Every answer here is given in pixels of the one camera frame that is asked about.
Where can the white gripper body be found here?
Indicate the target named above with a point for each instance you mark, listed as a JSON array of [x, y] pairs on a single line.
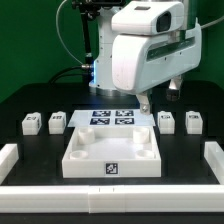
[[139, 62]]

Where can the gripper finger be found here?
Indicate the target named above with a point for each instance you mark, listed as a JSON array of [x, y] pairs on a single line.
[[143, 101], [174, 89]]

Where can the white square tabletop part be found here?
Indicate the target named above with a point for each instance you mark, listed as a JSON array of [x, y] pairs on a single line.
[[107, 152]]

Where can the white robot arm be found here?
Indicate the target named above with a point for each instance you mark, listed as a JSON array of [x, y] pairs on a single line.
[[138, 18]]

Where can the white sheet with markers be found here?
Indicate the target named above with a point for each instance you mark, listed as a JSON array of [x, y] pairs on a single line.
[[117, 117]]

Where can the white right fence wall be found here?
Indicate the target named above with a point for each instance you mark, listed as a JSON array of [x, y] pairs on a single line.
[[214, 156]]

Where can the white fence wall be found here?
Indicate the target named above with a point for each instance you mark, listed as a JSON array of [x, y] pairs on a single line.
[[8, 158], [214, 156], [112, 199]]

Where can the white front fence wall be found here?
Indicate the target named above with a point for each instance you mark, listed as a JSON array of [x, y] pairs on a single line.
[[112, 199]]

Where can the white left fence wall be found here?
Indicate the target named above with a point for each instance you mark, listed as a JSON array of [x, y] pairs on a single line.
[[8, 158]]

